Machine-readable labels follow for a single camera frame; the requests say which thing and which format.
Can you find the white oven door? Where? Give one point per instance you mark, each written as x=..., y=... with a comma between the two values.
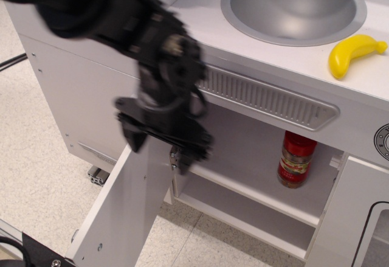
x=354, y=230

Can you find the silver fridge emblem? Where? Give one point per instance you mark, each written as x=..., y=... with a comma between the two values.
x=99, y=154

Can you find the lower metal door hinge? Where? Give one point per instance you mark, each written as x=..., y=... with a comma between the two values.
x=174, y=158

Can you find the grey vent panel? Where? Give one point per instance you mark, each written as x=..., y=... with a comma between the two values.
x=268, y=99

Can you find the aluminium base frame rail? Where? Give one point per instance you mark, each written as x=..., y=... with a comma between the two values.
x=7, y=230

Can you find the white toy fridge cabinet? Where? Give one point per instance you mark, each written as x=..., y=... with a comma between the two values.
x=80, y=79

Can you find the white toy kitchen counter unit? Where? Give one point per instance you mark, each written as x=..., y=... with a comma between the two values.
x=240, y=184

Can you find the aluminium extrusion rail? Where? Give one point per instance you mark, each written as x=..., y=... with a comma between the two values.
x=98, y=176

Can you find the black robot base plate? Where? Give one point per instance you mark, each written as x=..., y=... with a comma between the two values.
x=33, y=253

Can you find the red spice jar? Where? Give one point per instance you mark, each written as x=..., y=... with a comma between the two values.
x=295, y=160

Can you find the silver toy sink basin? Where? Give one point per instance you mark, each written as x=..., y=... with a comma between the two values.
x=297, y=23

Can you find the white cabinet door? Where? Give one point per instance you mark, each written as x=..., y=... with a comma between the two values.
x=117, y=225

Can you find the yellow toy banana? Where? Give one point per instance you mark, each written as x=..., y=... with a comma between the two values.
x=350, y=49

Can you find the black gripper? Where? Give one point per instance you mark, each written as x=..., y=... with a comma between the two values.
x=169, y=124

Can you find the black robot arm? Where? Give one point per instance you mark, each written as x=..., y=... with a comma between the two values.
x=169, y=62

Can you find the black round oven dial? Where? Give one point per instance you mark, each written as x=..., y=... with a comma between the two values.
x=381, y=141

